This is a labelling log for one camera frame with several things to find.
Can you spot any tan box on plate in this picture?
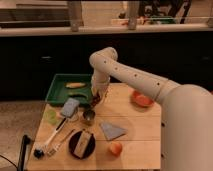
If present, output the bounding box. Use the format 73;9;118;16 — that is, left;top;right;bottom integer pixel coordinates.
74;131;91;158

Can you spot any small metal cup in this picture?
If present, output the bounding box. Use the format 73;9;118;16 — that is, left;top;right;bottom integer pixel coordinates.
83;110;95;125

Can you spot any green plastic tray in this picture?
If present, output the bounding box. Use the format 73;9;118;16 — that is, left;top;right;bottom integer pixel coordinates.
45;74;92;107

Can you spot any dark round plate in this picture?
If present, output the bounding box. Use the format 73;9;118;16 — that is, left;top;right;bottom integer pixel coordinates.
68;130;96;159

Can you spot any orange bowl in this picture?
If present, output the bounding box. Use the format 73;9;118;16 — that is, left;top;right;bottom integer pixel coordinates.
131;90;154;107

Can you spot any orange fruit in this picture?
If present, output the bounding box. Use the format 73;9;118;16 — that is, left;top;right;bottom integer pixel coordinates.
108;142;123;156

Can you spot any blue grey folded cloth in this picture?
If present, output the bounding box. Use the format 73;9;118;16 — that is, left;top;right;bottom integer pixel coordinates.
99;122;127;141

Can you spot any blue grey sponge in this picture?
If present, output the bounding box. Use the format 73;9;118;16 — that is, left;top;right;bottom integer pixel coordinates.
60;98;80;118

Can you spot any green yellow banana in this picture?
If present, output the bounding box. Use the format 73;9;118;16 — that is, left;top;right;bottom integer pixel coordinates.
68;93;88;99

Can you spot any metal fork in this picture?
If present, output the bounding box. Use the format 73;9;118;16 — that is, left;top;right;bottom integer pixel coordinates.
47;129;75;157

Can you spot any dark grape bunch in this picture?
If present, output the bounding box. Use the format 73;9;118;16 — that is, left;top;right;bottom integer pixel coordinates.
90;95;101;108

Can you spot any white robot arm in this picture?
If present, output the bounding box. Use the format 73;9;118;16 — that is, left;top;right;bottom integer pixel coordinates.
89;47;213;171

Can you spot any black clamp stand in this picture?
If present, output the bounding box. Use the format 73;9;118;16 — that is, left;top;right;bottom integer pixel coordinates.
17;135;31;171

